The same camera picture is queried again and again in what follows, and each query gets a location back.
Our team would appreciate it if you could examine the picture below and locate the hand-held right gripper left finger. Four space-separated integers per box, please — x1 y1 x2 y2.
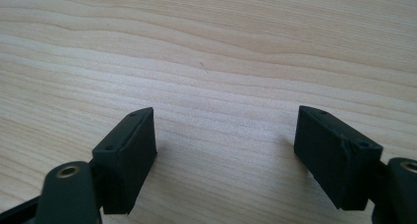
90 106 158 215

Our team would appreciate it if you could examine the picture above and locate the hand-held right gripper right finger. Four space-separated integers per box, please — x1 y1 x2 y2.
293 105 385 211

